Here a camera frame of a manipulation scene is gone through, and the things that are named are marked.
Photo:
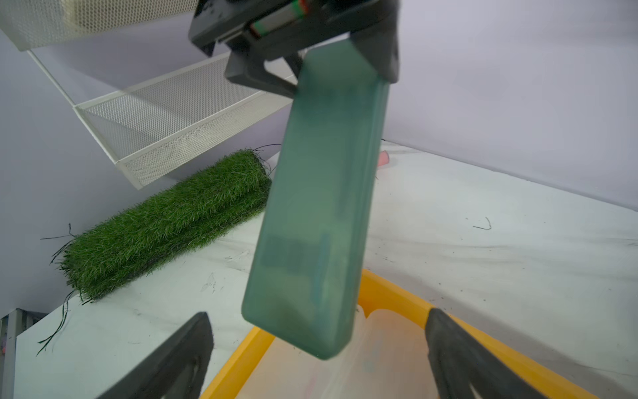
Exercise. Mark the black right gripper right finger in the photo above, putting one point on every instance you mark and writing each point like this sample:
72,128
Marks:
464,368

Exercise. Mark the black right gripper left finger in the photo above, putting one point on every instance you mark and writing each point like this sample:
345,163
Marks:
176,369

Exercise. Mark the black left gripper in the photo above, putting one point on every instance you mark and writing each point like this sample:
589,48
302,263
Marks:
238,25

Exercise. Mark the clear pencil case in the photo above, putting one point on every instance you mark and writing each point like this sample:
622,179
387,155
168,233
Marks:
386,358

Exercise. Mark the yellow plastic tray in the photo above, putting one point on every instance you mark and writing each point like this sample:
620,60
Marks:
378,293

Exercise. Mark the green pencil case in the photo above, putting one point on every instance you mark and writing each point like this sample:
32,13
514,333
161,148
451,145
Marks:
305,278

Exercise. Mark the purple pink garden trowel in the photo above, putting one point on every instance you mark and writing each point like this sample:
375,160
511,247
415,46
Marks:
384,159

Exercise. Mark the green artificial grass mat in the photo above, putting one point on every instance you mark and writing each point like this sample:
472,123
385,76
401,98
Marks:
186,217

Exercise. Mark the white mesh two-tier shelf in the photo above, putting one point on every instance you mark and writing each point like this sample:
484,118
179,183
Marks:
151,100

